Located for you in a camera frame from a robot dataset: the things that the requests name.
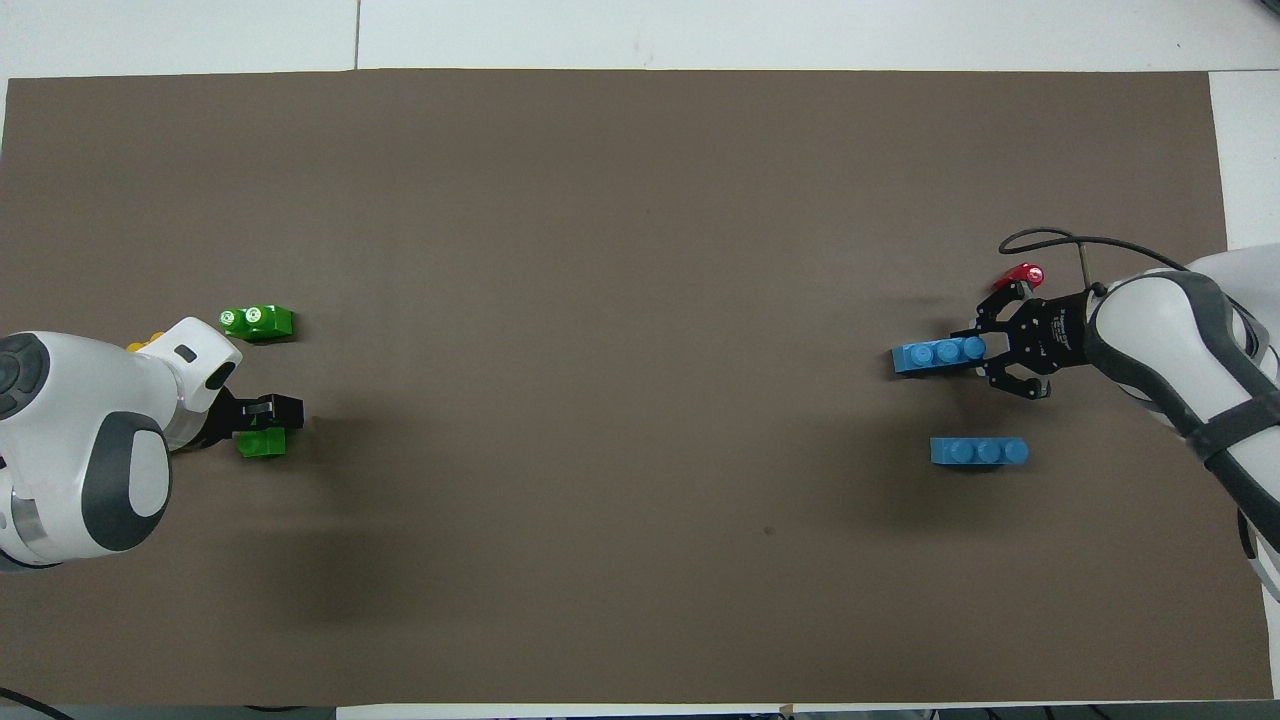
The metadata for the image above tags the green block with white print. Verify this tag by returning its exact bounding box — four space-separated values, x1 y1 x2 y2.
219 304 295 343

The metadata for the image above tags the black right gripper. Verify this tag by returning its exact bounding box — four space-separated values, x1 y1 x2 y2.
952 281 1099 402

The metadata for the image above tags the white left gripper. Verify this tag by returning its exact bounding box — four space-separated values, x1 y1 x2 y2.
164 316 305 452

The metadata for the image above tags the brown table mat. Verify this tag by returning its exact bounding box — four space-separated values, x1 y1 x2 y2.
0 68 1275 707

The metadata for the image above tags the blue three-stud block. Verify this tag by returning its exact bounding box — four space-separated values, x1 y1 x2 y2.
929 436 1030 468

